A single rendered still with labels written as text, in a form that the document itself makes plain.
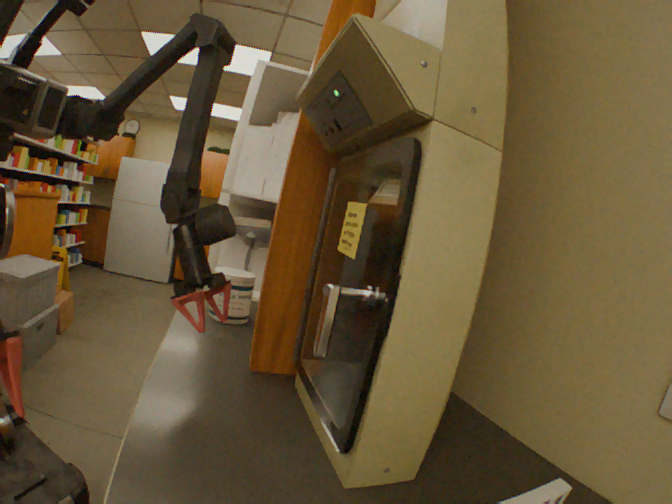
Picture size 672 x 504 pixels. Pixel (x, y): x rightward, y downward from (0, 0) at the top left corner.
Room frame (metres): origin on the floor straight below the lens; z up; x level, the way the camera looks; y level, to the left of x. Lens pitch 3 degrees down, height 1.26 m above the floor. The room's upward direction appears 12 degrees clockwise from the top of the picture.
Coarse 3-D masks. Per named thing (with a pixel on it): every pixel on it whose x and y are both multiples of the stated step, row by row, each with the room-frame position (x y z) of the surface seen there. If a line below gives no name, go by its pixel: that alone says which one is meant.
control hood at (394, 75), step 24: (360, 24) 0.32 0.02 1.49; (384, 24) 0.33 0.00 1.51; (336, 48) 0.38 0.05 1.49; (360, 48) 0.34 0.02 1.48; (384, 48) 0.33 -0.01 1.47; (408, 48) 0.34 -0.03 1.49; (432, 48) 0.35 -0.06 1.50; (312, 72) 0.48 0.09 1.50; (336, 72) 0.42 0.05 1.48; (360, 72) 0.38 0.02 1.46; (384, 72) 0.34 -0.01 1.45; (408, 72) 0.34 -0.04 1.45; (432, 72) 0.35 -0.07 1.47; (312, 96) 0.54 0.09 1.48; (360, 96) 0.41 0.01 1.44; (384, 96) 0.37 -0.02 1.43; (408, 96) 0.34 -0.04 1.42; (432, 96) 0.35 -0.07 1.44; (312, 120) 0.60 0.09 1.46; (384, 120) 0.40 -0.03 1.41; (408, 120) 0.37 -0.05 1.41; (336, 144) 0.58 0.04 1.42; (360, 144) 0.53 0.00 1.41
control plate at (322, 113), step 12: (336, 84) 0.44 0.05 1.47; (348, 84) 0.42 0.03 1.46; (324, 96) 0.50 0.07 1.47; (336, 96) 0.47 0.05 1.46; (348, 96) 0.44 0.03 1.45; (312, 108) 0.57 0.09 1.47; (324, 108) 0.53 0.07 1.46; (336, 108) 0.49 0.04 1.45; (348, 108) 0.46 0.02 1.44; (360, 108) 0.43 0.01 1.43; (324, 120) 0.56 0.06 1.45; (348, 120) 0.48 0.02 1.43; (360, 120) 0.45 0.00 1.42; (324, 132) 0.59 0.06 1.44; (336, 132) 0.55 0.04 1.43; (348, 132) 0.51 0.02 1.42
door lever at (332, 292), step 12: (324, 288) 0.38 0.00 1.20; (336, 288) 0.38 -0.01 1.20; (348, 288) 0.39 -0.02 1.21; (324, 300) 0.38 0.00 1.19; (336, 300) 0.38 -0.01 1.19; (360, 300) 0.40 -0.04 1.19; (324, 312) 0.37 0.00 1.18; (336, 312) 0.38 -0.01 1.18; (324, 324) 0.37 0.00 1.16; (324, 336) 0.37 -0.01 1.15; (324, 348) 0.38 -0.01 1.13
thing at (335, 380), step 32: (352, 160) 0.55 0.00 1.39; (384, 160) 0.42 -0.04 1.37; (416, 160) 0.35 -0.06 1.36; (352, 192) 0.51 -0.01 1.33; (384, 192) 0.41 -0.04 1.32; (384, 224) 0.39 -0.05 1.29; (320, 256) 0.61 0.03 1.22; (384, 256) 0.37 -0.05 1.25; (320, 288) 0.57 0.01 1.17; (384, 288) 0.36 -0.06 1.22; (352, 320) 0.42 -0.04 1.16; (384, 320) 0.36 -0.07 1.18; (352, 352) 0.40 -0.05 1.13; (320, 384) 0.48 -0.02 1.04; (352, 384) 0.38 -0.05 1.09; (320, 416) 0.45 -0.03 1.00; (352, 416) 0.36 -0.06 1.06
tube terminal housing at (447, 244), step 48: (432, 0) 0.39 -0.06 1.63; (480, 0) 0.37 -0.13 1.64; (480, 48) 0.37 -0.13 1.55; (480, 96) 0.37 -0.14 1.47; (384, 144) 0.47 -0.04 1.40; (432, 144) 0.35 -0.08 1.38; (480, 144) 0.37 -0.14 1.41; (432, 192) 0.35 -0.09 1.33; (480, 192) 0.38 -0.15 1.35; (432, 240) 0.36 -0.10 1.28; (480, 240) 0.38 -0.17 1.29; (432, 288) 0.36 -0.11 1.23; (480, 288) 0.52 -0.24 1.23; (432, 336) 0.37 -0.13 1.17; (384, 384) 0.35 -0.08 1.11; (432, 384) 0.38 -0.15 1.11; (384, 432) 0.36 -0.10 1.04; (432, 432) 0.39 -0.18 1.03; (384, 480) 0.37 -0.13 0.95
